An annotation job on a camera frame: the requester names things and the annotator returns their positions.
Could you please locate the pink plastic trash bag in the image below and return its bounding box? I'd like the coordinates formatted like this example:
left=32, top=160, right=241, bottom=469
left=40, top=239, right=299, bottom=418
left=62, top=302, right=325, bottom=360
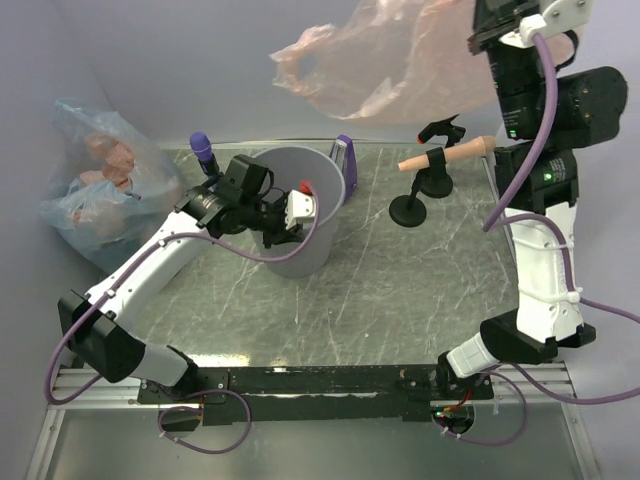
left=270, top=1, right=496, bottom=126

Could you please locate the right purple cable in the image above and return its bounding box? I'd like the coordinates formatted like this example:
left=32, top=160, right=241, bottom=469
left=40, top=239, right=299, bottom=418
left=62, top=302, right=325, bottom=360
left=482, top=29, right=640, bottom=406

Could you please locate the black microphone stand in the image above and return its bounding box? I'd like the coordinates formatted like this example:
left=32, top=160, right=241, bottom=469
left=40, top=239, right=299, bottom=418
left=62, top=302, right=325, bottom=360
left=420, top=125, right=466, bottom=199

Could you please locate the purple microphone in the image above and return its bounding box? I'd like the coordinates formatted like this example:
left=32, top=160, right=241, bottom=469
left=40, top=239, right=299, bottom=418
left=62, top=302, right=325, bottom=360
left=189, top=131, right=221, bottom=187

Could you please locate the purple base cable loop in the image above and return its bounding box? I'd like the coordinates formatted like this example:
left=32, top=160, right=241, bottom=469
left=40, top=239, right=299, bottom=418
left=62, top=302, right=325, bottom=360
left=157, top=388, right=254, bottom=455

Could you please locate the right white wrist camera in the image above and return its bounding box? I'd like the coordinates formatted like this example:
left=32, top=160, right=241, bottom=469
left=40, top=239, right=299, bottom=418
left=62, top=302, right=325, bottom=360
left=519, top=0, right=594, bottom=41

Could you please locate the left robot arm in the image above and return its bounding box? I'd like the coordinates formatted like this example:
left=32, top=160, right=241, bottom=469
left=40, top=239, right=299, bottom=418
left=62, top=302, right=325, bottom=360
left=58, top=155, right=318, bottom=402

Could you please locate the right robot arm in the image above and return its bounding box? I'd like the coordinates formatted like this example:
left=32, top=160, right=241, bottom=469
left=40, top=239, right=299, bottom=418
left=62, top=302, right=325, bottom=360
left=435, top=1, right=628, bottom=399

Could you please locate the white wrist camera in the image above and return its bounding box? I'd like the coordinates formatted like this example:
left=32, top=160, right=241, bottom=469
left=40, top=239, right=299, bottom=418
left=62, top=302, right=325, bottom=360
left=285, top=180, right=317, bottom=230
left=519, top=0, right=594, bottom=41

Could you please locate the black microphone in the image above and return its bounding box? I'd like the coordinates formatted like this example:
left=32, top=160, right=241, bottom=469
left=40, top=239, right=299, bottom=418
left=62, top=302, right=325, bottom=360
left=416, top=115, right=457, bottom=144

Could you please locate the purple metronome box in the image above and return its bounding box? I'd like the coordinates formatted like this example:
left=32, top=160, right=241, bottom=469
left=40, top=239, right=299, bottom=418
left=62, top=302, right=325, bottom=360
left=329, top=134, right=358, bottom=203

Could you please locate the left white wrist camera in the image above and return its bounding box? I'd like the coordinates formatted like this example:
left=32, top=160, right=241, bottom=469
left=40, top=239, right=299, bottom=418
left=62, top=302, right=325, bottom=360
left=285, top=180, right=317, bottom=230

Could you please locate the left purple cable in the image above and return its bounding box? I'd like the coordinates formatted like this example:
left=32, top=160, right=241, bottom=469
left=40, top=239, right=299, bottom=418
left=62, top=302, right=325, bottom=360
left=45, top=182, right=321, bottom=405

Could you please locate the blue bag of pink bags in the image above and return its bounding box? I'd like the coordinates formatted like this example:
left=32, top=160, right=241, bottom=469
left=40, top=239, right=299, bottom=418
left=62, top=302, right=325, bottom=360
left=39, top=99, right=186, bottom=273

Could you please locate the beige microphone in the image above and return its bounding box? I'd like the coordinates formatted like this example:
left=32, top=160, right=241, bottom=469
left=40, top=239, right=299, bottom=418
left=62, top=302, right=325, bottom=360
left=398, top=136, right=496, bottom=172

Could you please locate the aluminium frame rail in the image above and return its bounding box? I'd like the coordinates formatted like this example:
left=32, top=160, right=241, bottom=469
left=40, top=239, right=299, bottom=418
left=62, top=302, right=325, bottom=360
left=24, top=363, right=146, bottom=480

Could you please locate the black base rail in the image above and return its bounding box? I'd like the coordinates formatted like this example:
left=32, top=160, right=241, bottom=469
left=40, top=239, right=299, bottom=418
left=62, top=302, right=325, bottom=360
left=137, top=364, right=494, bottom=426

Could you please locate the grey plastic trash bin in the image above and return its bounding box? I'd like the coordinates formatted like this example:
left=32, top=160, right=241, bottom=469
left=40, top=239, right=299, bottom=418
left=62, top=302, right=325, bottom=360
left=252, top=146, right=346, bottom=279

